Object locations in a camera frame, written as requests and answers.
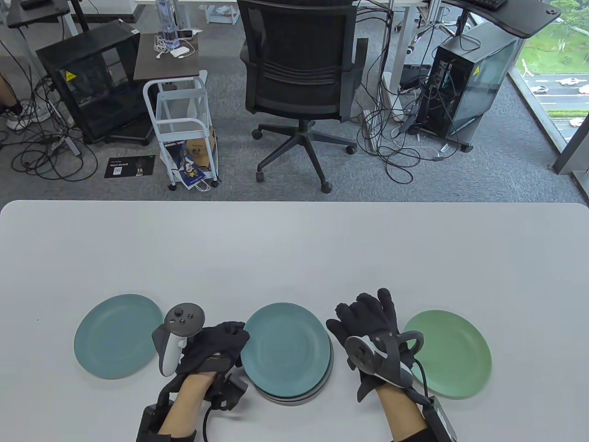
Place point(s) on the green plate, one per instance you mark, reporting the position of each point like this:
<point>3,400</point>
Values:
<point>455,354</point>

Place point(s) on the white power adapter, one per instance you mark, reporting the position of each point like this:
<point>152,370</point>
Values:
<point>180,52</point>

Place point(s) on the blue plate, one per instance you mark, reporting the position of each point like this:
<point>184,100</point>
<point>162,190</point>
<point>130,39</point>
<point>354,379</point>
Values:
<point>117,336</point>
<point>285,350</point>

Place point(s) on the black curved desk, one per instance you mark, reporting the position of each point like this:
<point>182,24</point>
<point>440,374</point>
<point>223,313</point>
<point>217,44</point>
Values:
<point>520,20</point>

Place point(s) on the clear water bottle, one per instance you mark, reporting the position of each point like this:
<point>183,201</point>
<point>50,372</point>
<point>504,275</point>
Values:
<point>166,20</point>

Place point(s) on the black leaflet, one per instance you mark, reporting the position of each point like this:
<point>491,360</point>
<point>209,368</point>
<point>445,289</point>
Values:
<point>129,168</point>

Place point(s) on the person's left forearm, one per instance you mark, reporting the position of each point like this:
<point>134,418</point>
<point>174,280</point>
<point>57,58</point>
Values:
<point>184,405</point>

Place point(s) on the white cart with wooden top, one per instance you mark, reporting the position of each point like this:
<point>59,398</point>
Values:
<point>154,69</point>

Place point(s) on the black rectangular desk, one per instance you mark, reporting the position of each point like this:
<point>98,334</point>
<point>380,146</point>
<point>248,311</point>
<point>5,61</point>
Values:
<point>39,16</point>

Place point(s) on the white desk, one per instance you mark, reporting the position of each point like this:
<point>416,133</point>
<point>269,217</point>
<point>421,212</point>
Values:
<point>407,27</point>

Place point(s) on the person's right forearm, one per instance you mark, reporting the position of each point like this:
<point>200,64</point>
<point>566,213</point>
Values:
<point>400,414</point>

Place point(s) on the blue printed paper bag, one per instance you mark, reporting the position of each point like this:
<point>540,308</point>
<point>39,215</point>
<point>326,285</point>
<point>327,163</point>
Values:
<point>184,163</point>

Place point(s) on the black keyboard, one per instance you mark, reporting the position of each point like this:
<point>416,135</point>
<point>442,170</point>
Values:
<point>487,3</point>

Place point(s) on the grey window frame post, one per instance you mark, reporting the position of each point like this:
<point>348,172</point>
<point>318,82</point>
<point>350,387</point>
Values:
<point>573,147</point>

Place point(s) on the grey power strip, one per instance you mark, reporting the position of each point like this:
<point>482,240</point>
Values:
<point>66,145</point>

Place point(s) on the black glass computer case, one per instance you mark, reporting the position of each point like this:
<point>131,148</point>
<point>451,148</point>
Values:
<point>92,96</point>

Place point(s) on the smartphone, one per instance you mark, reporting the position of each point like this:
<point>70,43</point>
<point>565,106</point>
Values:
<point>185,33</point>

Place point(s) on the black computer tower on stand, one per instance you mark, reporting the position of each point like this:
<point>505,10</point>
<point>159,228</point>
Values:
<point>478,78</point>

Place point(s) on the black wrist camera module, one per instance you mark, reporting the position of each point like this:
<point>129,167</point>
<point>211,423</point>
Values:
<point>441,421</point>
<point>147,421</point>

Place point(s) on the white plastic basket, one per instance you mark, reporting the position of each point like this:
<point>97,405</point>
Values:
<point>221,16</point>

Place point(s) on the black mesh office chair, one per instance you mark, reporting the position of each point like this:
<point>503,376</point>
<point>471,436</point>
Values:
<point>299,46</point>

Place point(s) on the person's left hand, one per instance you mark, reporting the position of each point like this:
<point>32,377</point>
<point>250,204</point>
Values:
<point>216,343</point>

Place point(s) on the person's right hand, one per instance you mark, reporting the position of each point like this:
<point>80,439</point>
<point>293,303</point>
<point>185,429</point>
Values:
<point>368,317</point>

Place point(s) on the brown paper bag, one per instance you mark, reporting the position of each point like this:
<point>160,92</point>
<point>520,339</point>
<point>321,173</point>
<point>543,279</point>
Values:
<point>202,152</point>

